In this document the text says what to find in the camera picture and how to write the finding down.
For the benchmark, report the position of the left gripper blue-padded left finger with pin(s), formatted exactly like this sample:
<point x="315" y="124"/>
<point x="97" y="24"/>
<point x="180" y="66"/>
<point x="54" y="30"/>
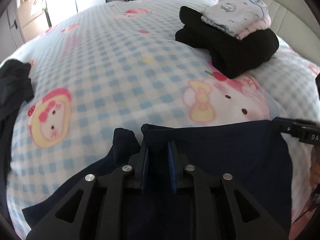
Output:
<point x="77" y="204"/>

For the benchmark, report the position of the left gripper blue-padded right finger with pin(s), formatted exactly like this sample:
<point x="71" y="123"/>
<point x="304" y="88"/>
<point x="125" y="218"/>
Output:
<point x="209" y="207"/>

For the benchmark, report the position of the navy striped track pants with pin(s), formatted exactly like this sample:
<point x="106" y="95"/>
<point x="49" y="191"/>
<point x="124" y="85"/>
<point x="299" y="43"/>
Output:
<point x="139" y="196"/>

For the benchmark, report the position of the person right hand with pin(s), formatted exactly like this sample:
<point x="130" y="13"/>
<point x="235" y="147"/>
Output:
<point x="315" y="168"/>

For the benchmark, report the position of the folded black garment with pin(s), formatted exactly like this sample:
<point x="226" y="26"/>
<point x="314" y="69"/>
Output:
<point x="230" y="56"/>

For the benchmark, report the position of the grey padded headboard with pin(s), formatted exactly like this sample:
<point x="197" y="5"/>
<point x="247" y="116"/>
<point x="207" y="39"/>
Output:
<point x="294" y="22"/>

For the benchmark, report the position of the folded pink garment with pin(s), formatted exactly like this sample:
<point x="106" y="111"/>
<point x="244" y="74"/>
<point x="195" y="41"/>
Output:
<point x="263" y="24"/>

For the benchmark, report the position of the folded white printed garment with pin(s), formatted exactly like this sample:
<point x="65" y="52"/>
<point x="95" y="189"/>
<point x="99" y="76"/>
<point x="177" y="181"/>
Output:
<point x="233" y="16"/>

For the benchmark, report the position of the black jacket on bed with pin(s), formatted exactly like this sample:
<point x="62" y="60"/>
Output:
<point x="16" y="89"/>

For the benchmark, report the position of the blue checkered cartoon blanket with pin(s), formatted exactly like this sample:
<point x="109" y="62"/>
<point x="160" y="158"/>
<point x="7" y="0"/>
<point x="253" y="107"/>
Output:
<point x="118" y="65"/>

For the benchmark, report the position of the grey door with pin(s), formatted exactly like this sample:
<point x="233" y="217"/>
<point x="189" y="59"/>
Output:
<point x="11" y="33"/>

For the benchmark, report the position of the beige refrigerator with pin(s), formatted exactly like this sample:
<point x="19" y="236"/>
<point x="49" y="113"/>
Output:
<point x="32" y="18"/>

